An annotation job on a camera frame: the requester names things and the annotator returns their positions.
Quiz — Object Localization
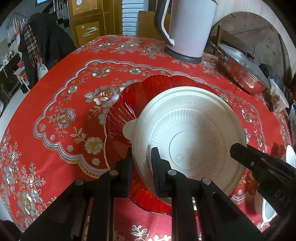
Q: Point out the white disposable bowl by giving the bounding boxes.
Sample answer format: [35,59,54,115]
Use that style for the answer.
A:
[123,86,247,195]

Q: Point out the red glass plate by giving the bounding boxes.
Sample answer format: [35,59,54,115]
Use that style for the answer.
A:
[104,74,218,215]

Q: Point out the white disposable plate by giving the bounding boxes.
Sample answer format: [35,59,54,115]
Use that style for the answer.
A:
[254,145,295,223]

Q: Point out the clear plastic food container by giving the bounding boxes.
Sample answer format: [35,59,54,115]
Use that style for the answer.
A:
[266,79,289,113]

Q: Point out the red floral tablecloth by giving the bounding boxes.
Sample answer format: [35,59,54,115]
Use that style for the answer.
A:
[1,35,292,232]

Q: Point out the black plastic bag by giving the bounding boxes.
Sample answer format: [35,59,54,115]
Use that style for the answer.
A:
[259,63,285,93]

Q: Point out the steel pot with glass lid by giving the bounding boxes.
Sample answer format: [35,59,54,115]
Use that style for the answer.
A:
[210,42,271,95]

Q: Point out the round wooden tabletop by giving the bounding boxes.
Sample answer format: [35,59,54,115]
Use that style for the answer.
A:
[210,11,292,83]

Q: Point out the wooden chair back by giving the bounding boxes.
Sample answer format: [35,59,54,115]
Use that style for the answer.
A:
[216,25,255,60]

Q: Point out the white electric kettle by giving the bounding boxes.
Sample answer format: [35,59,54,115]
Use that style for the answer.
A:
[154,0,218,64]

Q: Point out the dark coat with plaid scarf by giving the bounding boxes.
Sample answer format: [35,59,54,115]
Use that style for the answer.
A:
[18,13,76,88]

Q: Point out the wooden cabinet door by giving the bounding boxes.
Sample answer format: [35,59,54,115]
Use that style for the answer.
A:
[68,0,122,47]

